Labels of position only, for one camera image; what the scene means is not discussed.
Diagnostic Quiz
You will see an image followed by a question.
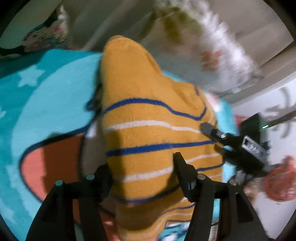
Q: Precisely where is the white floral ruffled pillow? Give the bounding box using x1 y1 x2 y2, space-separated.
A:
141 1 263 94

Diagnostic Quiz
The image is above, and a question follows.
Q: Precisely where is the dark floral print pillow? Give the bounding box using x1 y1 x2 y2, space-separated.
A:
1 1 72 60

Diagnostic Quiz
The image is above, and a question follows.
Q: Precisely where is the mustard striped knit sweater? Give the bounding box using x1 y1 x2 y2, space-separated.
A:
100 36 223 240

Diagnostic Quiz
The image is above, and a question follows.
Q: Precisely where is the red plastic bag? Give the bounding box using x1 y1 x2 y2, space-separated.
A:
263 156 295 202

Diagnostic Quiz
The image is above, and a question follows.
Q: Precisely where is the beige bed sheet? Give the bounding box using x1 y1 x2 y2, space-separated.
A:
63 1 295 96

